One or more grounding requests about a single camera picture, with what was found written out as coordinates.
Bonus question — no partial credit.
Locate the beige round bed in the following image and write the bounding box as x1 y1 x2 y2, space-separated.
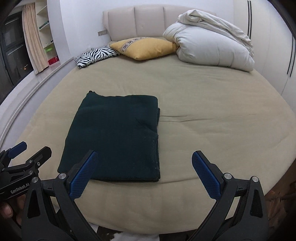
14 54 295 234

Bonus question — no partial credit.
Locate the yellow cushion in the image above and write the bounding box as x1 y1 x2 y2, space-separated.
109 37 178 61

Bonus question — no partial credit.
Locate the dark green knit sweater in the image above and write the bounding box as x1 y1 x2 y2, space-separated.
58 91 161 182

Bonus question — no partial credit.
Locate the white shelf unit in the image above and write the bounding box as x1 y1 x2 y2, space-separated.
35 0 59 66

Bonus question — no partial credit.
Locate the left hand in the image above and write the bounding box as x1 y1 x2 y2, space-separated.
1 194 26 235

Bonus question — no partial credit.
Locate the beige curtain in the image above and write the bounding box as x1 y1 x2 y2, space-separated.
22 3 49 75

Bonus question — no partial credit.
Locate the wall socket plate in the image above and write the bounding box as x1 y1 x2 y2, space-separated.
98 30 107 37

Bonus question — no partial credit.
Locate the white folded duvet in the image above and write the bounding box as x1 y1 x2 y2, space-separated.
163 9 254 72

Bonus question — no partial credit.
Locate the beige padded headboard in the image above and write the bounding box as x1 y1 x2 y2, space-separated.
102 4 217 42

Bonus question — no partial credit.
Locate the white wardrobe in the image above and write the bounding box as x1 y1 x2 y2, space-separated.
234 1 295 107

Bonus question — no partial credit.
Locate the zebra print pillow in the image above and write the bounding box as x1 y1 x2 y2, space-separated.
74 45 120 68

